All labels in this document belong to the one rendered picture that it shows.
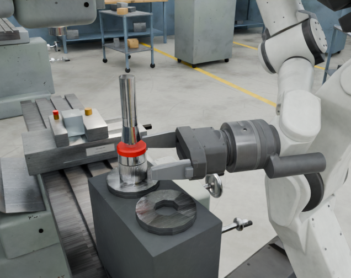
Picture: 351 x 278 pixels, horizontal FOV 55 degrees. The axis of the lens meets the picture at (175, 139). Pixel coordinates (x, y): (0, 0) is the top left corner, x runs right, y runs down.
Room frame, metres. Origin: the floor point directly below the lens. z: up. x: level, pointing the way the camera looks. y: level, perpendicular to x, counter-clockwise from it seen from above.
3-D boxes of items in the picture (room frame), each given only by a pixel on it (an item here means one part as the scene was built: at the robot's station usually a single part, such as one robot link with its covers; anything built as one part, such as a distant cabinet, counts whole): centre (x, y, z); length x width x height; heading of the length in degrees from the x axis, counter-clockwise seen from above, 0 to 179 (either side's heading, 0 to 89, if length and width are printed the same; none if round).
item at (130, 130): (0.48, 0.07, 1.24); 0.03 x 0.03 x 0.11
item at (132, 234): (0.44, 0.04, 1.03); 0.22 x 0.12 x 0.20; 35
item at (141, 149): (0.48, 0.07, 1.18); 0.05 x 0.05 x 0.01
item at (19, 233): (0.93, 0.31, 0.79); 0.50 x 0.35 x 0.12; 117
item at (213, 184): (1.16, -0.13, 0.63); 0.16 x 0.12 x 0.12; 117
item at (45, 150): (0.92, 0.28, 0.98); 0.35 x 0.15 x 0.11; 115
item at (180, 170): (0.43, 0.01, 1.16); 0.06 x 0.02 x 0.03; 102
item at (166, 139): (0.54, 0.03, 1.16); 0.06 x 0.02 x 0.03; 102
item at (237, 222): (1.05, -0.22, 0.51); 0.22 x 0.06 x 0.06; 117
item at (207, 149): (0.51, -0.07, 1.16); 0.13 x 0.12 x 0.10; 12
